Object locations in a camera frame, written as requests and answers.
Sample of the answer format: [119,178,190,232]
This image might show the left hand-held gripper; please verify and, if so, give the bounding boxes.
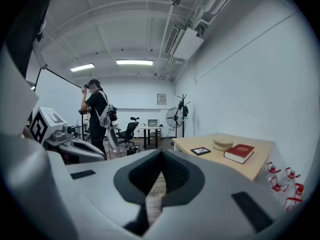
[29,105,106,165]

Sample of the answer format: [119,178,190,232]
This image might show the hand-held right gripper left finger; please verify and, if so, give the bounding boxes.
[47,148,163,240]

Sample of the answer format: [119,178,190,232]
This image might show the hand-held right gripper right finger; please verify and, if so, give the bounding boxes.
[146,148,287,240]

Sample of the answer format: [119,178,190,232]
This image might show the black picture frame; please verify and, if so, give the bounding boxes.
[190,146,212,157]

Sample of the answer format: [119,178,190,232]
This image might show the black floor equipment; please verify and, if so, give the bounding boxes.
[126,145,141,157]

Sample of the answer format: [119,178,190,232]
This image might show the black office chair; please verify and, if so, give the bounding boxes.
[115,116,140,148]

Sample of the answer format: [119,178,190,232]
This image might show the red hardcover book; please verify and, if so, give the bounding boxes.
[223,143,256,165]

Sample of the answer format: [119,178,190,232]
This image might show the round beige coaster stack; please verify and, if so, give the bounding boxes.
[212,137,234,152]

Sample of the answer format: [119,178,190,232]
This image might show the round white table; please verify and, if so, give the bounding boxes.
[136,124,165,150]

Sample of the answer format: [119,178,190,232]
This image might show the clear red-capped water bottle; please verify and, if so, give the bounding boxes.
[265,161,282,179]
[284,195,304,212]
[270,176,289,197]
[284,166,301,185]
[292,182,305,199]

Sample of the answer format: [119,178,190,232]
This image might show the rectangular ceiling light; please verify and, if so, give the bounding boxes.
[69,63,96,73]
[115,59,154,66]

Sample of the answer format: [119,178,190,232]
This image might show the black coat rack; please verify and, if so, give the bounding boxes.
[177,93,192,139]

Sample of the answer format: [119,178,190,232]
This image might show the black pedestal fan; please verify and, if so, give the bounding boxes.
[165,107,185,146]

